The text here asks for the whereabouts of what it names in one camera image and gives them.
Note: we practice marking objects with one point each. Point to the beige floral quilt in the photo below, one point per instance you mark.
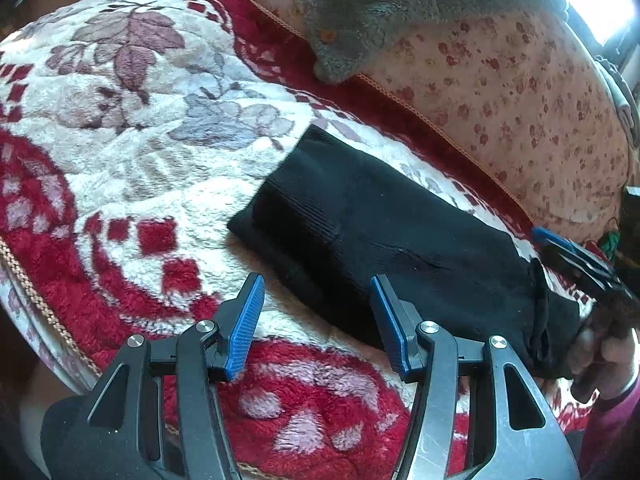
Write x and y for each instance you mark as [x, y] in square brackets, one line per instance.
[525, 110]

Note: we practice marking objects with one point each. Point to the grey fleece garment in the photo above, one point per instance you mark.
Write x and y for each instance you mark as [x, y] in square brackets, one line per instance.
[375, 10]

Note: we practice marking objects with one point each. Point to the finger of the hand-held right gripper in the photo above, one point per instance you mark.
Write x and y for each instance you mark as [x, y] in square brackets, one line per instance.
[545, 235]

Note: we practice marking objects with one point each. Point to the green cloth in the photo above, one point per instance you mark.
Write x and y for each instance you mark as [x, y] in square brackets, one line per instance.
[609, 247]

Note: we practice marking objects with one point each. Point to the black pants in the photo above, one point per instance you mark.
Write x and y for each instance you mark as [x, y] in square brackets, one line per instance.
[375, 220]

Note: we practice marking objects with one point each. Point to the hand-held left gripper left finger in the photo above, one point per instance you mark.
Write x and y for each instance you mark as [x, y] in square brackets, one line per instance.
[245, 320]

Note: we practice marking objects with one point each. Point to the red white floral blanket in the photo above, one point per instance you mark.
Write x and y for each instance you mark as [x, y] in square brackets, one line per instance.
[125, 135]

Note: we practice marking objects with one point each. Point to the person's right hand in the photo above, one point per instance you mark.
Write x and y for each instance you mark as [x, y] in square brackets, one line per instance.
[612, 355]

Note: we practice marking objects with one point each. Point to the person's right forearm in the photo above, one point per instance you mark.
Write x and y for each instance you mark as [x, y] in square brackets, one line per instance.
[612, 435]

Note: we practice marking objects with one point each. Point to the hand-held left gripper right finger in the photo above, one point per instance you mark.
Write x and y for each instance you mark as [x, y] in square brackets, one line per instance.
[387, 325]

